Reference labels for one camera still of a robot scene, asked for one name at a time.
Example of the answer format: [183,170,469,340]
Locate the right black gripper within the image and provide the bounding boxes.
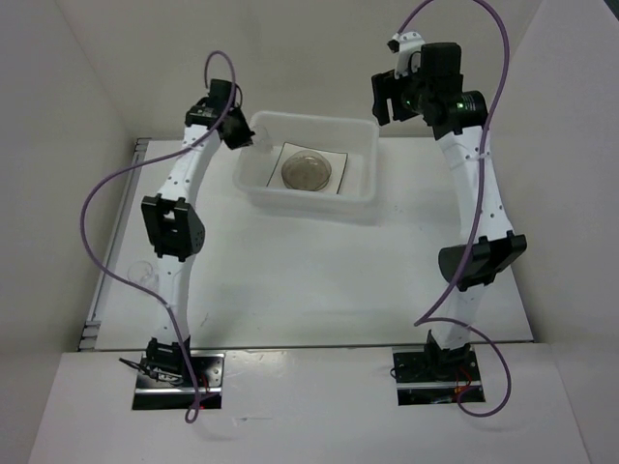
[369,58,431,126]

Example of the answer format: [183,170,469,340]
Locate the clear plastic cup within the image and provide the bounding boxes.
[251,125,273,154]
[127,261,159,293]

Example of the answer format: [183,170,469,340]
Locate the clear glass dish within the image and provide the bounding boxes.
[280,150,332,191]

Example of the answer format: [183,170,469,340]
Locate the square white plate black rim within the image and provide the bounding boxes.
[266,142,348,194]

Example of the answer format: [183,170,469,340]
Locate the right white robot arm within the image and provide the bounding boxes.
[371,33,527,380]

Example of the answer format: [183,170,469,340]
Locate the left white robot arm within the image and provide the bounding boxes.
[140,79,254,387]

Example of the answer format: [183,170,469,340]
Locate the white plastic bin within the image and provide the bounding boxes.
[233,111,379,221]

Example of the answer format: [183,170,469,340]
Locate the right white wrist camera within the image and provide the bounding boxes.
[387,31,426,79]

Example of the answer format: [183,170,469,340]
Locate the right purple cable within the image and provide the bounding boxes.
[396,0,514,418]

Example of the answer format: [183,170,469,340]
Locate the purple cable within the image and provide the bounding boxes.
[396,0,514,418]
[79,51,241,422]

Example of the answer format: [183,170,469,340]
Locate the aluminium rail left edge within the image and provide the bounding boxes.
[77,137,151,352]

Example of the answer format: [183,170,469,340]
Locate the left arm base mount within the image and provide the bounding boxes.
[132,351,226,411]

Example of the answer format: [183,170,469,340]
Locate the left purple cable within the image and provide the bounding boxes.
[79,51,241,422]

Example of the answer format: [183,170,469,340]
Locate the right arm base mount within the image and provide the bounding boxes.
[390,346,486,406]

